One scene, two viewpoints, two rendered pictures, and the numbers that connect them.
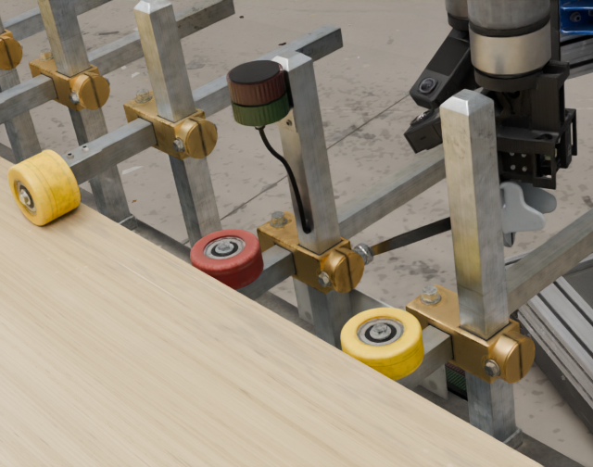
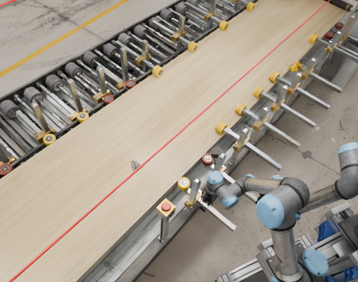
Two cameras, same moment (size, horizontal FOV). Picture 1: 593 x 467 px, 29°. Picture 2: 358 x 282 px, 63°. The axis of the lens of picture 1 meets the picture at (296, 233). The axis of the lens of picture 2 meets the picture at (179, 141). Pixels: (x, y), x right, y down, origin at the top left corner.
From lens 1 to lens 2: 1.40 m
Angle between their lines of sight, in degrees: 54
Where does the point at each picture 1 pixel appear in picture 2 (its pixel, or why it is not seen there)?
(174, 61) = (241, 138)
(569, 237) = (218, 215)
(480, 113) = (194, 183)
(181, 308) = (192, 154)
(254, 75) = (215, 150)
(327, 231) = not seen: hidden behind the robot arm
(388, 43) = not seen: outside the picture
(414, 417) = (165, 187)
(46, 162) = (221, 126)
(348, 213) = (226, 178)
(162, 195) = not seen: hidden behind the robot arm
